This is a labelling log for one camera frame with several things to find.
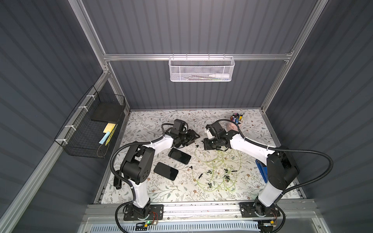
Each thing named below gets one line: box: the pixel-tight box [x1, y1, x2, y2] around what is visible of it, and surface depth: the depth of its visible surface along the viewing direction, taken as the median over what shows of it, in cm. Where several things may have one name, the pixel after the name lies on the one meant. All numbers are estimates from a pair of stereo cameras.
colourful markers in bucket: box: [230, 113, 244, 125], surface depth 100 cm
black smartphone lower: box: [153, 162, 179, 182], surface depth 91 cm
